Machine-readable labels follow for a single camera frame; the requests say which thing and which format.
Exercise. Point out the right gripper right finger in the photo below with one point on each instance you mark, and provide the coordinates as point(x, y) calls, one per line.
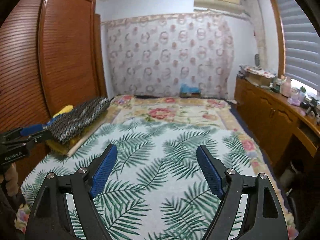
point(213, 171)

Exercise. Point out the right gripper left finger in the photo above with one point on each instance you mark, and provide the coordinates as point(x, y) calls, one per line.
point(100, 170)

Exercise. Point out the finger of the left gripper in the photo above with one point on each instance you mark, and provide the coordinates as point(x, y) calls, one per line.
point(39, 137)
point(35, 130)

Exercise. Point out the navy patterned shorts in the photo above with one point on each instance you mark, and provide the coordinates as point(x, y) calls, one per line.
point(68, 125)

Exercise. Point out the person's left hand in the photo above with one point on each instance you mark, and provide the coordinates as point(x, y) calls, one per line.
point(11, 179)

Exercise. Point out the mustard folded cloth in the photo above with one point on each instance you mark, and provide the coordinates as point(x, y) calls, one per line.
point(70, 147)

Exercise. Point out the yellow Pikachu plush toy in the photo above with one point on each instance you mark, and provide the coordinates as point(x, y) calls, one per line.
point(65, 109)

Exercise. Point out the floral bed quilt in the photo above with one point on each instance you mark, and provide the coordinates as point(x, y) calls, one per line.
point(197, 112)

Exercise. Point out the palm leaf blanket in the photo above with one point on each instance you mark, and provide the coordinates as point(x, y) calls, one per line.
point(156, 189)

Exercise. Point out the brown louvered wardrobe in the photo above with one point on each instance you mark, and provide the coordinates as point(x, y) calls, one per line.
point(50, 57)

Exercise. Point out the long wooden sideboard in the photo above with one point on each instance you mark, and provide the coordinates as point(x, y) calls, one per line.
point(283, 131)

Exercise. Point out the blue tissue box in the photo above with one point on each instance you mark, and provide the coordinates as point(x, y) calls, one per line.
point(189, 92)

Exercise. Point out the patterned box on sideboard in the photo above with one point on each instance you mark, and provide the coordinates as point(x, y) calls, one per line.
point(256, 75)

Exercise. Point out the pink bottle on sideboard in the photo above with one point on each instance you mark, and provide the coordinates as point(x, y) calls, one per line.
point(285, 88)

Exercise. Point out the circle patterned curtain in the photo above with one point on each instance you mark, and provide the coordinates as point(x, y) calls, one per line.
point(163, 55)

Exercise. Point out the grey window blind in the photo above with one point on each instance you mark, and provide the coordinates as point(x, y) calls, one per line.
point(301, 44)

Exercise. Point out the cream lace side curtain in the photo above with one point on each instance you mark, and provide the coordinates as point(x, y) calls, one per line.
point(254, 11)

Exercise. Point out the beige wall air conditioner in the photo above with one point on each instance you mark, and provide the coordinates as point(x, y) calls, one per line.
point(233, 6)

